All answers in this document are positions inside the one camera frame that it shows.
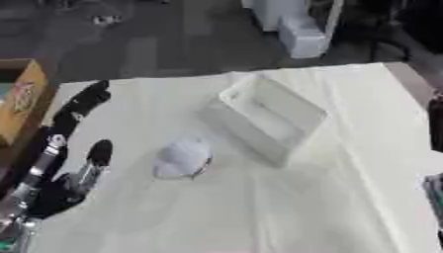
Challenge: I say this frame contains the black chair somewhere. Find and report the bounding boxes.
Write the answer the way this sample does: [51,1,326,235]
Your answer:
[330,0,443,63]

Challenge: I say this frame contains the white open box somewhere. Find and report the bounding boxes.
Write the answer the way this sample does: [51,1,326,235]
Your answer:
[197,72,331,168]

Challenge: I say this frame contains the tan cardboard box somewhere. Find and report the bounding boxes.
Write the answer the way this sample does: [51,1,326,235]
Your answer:
[0,58,57,148]

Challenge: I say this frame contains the white rounded cap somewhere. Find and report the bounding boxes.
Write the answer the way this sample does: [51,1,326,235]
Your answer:
[150,133,217,181]

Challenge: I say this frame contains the small white floor object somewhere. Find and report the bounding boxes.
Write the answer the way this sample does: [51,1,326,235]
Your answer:
[91,14,125,27]

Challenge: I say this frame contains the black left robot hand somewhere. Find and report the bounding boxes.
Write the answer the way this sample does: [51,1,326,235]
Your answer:
[22,78,117,220]

